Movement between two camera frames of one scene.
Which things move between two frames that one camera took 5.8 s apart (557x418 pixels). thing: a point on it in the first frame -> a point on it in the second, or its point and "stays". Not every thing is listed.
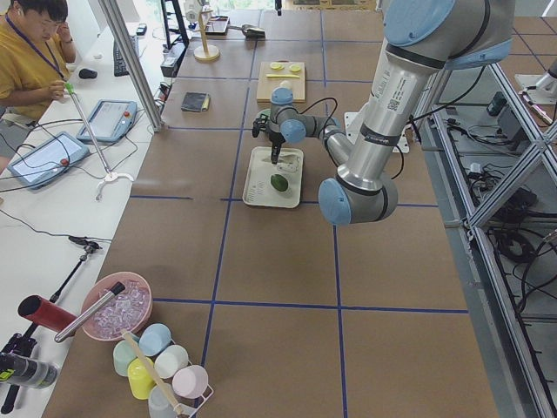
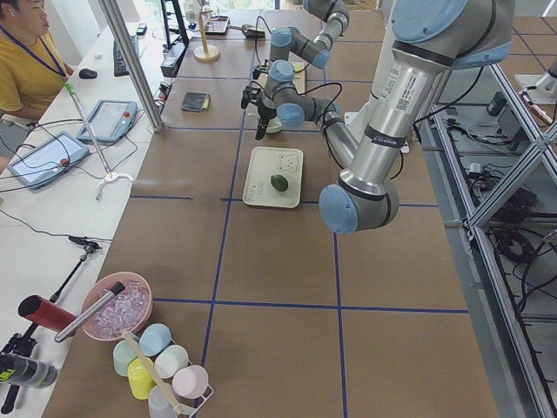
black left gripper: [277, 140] -> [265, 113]
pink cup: [191, 381] stays
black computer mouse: [87, 74] stays
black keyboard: [119, 67] stays
